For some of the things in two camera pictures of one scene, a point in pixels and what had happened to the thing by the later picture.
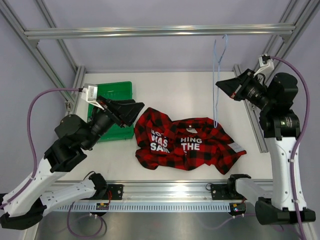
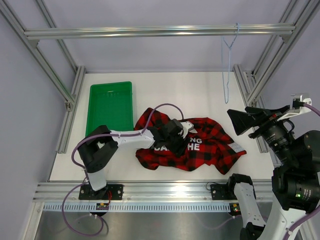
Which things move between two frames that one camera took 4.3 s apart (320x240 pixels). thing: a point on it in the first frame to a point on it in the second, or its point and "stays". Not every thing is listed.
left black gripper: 124,114 to 180,149
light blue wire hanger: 218,71 to 226,100
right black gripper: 231,87 to 272,122
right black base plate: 225,192 stays
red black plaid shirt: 189,143 stays
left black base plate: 114,192 stays
